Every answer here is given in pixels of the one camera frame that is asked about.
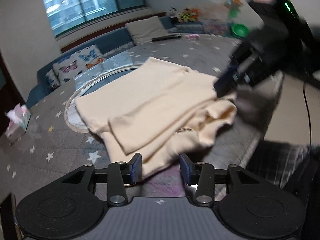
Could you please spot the butterfly print cushion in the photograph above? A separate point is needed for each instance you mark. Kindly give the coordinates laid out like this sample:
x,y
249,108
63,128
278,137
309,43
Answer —
x,y
75,65

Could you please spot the dark plaid trousers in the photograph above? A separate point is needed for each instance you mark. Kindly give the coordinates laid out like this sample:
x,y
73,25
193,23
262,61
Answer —
x,y
282,160

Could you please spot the cream sweatshirt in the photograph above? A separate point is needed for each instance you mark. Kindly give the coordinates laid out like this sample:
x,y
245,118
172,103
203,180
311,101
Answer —
x,y
150,92

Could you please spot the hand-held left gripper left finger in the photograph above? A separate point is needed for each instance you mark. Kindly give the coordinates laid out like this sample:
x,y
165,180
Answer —
x,y
136,168

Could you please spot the beige cushion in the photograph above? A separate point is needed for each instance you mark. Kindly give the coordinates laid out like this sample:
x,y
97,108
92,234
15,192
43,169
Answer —
x,y
147,28

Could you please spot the blue sofa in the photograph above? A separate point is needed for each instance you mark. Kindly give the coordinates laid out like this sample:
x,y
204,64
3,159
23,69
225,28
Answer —
x,y
117,38

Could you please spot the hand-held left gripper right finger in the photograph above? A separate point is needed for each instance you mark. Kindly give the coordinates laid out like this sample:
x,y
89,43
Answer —
x,y
186,168

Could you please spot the pastel tissue box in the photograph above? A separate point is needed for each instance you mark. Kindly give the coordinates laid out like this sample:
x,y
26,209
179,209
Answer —
x,y
17,122

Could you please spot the black and white plush toy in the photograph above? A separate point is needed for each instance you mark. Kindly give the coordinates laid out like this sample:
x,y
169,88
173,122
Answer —
x,y
174,12

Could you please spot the black remote control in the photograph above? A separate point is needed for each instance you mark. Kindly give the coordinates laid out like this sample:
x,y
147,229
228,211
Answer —
x,y
166,38

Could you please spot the green plastic bowl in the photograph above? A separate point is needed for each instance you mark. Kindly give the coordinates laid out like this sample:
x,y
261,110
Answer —
x,y
240,29

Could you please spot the green-framed window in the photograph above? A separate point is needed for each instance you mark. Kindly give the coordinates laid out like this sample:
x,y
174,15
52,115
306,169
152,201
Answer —
x,y
92,2

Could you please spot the orange plush toy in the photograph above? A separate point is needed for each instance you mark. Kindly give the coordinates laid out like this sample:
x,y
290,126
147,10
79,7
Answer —
x,y
190,13

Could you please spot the star-patterned table cover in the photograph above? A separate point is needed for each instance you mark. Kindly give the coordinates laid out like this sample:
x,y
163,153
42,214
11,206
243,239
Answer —
x,y
50,140

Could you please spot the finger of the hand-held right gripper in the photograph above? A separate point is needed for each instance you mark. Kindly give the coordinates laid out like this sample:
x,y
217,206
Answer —
x,y
225,81

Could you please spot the pink crumpled item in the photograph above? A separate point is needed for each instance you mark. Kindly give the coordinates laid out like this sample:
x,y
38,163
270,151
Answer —
x,y
192,36

